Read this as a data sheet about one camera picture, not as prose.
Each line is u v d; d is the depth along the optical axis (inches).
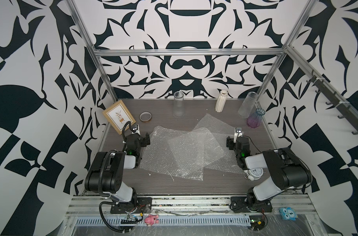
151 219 27.0
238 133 31.9
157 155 36.0
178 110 43.2
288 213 28.1
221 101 41.1
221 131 40.1
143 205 28.9
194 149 36.0
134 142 28.3
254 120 39.1
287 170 18.4
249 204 26.5
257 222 28.0
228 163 34.5
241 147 29.1
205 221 28.0
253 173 31.7
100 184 16.5
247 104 39.6
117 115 38.1
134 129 31.6
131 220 28.6
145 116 42.9
